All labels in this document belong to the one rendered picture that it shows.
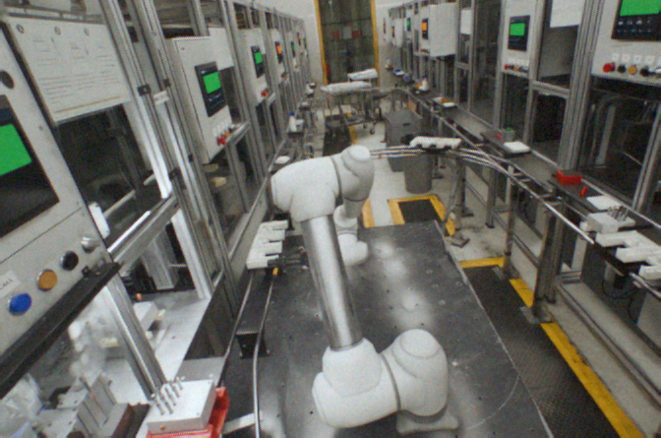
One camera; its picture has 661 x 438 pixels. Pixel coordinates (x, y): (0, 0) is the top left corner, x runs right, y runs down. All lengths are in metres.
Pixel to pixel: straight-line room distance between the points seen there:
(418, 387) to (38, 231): 0.93
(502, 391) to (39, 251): 1.27
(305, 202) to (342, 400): 0.53
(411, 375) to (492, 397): 0.35
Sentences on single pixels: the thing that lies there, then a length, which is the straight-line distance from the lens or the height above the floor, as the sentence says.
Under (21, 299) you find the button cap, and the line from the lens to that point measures 0.80.
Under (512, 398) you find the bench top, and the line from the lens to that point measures 1.38.
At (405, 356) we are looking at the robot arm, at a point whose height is 0.94.
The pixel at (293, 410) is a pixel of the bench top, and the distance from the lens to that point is 1.35.
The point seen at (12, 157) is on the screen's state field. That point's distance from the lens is 0.79.
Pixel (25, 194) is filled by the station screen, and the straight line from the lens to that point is 0.80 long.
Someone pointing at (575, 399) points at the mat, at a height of 0.01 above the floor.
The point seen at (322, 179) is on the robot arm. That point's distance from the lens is 1.02.
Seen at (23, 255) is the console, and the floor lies 1.48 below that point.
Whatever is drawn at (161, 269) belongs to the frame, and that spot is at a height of 1.02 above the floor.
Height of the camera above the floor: 1.76
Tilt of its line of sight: 25 degrees down
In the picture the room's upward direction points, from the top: 7 degrees counter-clockwise
